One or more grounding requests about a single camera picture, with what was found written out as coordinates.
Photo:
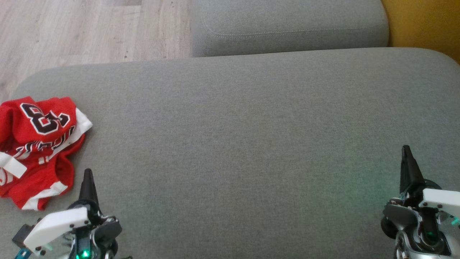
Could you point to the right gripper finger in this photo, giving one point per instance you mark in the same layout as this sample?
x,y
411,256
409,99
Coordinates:
x,y
409,172

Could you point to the long grey sofa seat cushion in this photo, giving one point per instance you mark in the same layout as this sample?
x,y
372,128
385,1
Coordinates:
x,y
287,25

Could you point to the large yellow sofa back cushion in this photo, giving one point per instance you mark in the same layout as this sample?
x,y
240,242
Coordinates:
x,y
427,21

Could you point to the red shorts white trim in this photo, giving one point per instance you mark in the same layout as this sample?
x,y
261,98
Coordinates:
x,y
43,176

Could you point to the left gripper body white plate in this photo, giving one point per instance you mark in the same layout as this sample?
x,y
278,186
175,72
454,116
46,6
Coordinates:
x,y
54,226

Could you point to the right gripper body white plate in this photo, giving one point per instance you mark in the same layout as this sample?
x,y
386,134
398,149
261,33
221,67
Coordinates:
x,y
442,201

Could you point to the yellow and grey sofa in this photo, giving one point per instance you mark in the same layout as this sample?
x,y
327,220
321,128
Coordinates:
x,y
233,144

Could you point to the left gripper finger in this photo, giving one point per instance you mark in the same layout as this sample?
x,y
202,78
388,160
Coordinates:
x,y
88,190

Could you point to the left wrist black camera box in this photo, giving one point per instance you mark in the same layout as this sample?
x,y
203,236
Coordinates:
x,y
22,235

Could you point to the red white jersey shirt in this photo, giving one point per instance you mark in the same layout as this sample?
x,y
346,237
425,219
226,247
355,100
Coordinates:
x,y
36,118

